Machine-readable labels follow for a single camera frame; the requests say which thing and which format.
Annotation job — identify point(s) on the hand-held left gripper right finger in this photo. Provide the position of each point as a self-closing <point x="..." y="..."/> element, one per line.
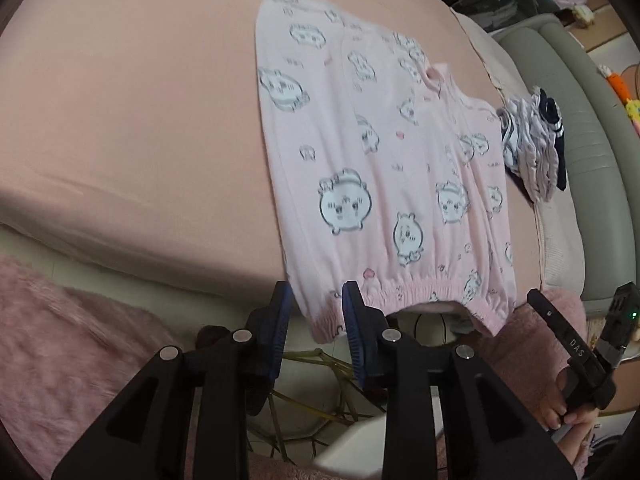
<point x="350" y="320"/>

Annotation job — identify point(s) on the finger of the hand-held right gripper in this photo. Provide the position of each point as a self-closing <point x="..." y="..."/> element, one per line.
<point x="555" y="322"/>

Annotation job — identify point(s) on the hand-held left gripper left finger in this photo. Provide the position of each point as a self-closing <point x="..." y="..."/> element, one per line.
<point x="282" y="312"/>

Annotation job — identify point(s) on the pink cartoon print pants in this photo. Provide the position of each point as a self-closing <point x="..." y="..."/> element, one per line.
<point x="350" y="160"/>

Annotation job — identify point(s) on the striped white navy clothes pile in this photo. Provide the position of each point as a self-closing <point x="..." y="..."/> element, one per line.
<point x="535" y="160"/>

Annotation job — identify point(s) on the person's right hand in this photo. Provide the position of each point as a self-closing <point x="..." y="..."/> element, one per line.
<point x="552" y="405"/>

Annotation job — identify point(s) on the white round appliance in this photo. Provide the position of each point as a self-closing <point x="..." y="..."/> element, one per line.
<point x="425" y="327"/>

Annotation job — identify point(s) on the cream mattress edge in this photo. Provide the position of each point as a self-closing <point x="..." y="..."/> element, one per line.
<point x="560" y="240"/>

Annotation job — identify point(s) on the white stool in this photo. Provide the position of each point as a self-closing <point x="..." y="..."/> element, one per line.
<point x="350" y="442"/>

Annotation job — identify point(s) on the grey-green sofa cushion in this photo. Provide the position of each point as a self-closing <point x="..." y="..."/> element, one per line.
<point x="595" y="160"/>

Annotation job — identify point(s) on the yellow plush toy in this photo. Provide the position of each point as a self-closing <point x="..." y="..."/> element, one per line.
<point x="634" y="116"/>

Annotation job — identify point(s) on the pink sheeted bed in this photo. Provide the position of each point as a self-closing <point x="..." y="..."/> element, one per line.
<point x="150" y="110"/>

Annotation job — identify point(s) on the orange carrot toy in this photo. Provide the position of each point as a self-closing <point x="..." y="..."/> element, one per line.
<point x="616" y="82"/>

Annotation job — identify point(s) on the small cream plush toy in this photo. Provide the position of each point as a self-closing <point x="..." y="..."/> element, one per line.
<point x="583" y="14"/>

